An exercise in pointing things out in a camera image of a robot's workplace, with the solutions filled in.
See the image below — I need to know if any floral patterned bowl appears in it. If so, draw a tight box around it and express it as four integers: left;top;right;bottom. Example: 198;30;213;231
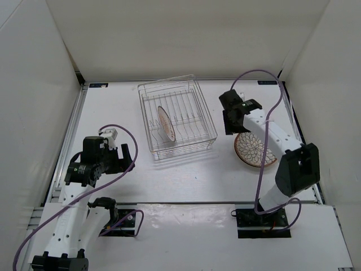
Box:
234;132;264;168

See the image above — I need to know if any orange patterned plate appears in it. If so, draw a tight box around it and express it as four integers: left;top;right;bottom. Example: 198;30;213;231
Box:
157;106;176;142

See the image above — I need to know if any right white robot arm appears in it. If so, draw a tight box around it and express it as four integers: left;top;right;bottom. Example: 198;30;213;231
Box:
219;89;320;226

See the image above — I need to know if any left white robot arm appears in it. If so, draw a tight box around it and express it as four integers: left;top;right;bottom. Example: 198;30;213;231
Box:
31;133;135;270

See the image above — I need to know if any right blue corner label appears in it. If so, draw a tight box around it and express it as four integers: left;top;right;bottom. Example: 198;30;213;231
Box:
257;80;278;85

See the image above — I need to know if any blue corner label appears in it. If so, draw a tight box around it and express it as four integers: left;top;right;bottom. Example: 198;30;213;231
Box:
89;83;108;88
257;80;278;85

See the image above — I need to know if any left blue corner label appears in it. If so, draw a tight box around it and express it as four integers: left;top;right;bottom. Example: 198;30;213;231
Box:
89;83;108;88

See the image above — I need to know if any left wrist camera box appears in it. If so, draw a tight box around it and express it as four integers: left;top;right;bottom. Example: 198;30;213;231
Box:
98;128;118;141

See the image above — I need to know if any wire dish rack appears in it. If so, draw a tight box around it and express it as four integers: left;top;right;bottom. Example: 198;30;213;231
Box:
138;75;218;160

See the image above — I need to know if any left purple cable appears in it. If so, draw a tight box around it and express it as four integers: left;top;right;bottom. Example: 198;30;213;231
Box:
12;124;144;271

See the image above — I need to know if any purple cable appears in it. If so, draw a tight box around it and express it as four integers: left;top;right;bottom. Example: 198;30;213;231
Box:
12;124;144;271
231;69;302;231

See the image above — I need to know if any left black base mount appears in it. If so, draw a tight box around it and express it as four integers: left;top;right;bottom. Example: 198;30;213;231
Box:
99;209;144;238

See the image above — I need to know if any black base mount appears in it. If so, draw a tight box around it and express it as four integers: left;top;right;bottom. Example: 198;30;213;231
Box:
231;208;291;239
99;209;144;238

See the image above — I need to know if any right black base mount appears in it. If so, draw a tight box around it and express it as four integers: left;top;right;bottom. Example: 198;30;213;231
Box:
231;208;291;239

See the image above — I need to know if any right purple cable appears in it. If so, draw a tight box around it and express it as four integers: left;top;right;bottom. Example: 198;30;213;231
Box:
231;69;302;231

